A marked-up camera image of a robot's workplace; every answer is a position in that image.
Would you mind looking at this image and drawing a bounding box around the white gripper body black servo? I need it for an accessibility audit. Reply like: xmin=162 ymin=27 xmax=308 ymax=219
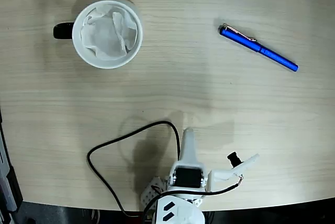
xmin=167 ymin=159 xmax=209 ymax=196

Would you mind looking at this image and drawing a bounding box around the crumpled white tissue paper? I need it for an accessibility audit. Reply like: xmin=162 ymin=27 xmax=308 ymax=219
xmin=80 ymin=4 xmax=138 ymax=61

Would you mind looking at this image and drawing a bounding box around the white mug with black handle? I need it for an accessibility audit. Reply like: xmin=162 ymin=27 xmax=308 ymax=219
xmin=53 ymin=0 xmax=144 ymax=70

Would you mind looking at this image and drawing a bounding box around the black cable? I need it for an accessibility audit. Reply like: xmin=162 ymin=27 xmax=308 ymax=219
xmin=87 ymin=120 xmax=244 ymax=219

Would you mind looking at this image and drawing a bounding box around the black camera on white mount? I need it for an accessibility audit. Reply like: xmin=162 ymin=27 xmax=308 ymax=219
xmin=208 ymin=151 xmax=260 ymax=192

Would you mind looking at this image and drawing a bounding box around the gray and black bracket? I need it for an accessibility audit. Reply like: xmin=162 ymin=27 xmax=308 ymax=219
xmin=0 ymin=106 xmax=25 ymax=224

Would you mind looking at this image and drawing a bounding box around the blue pen with metal clip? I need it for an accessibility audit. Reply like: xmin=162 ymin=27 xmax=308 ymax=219
xmin=218 ymin=23 xmax=299 ymax=73

